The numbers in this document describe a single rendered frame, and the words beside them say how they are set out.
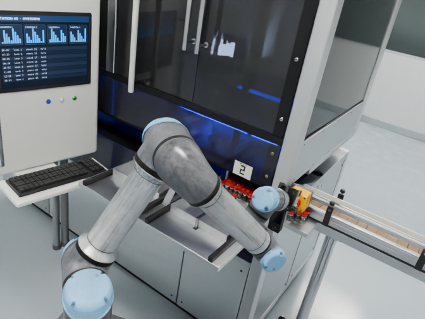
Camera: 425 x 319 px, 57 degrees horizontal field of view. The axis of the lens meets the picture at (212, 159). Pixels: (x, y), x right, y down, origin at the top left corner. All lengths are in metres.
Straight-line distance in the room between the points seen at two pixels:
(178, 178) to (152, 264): 1.40
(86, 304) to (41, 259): 1.67
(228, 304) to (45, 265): 1.16
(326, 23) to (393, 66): 4.69
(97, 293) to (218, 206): 0.36
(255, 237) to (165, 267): 1.17
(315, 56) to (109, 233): 0.85
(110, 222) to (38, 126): 0.91
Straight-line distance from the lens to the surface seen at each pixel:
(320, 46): 1.36
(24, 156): 1.89
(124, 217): 1.03
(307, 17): 1.38
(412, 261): 1.63
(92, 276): 1.05
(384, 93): 6.08
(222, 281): 1.94
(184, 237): 1.41
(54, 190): 1.76
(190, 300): 2.16
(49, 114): 1.86
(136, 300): 2.38
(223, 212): 0.94
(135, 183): 0.99
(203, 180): 0.86
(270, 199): 1.15
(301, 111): 1.41
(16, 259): 2.67
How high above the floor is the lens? 1.75
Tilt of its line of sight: 27 degrees down
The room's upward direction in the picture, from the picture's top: 10 degrees clockwise
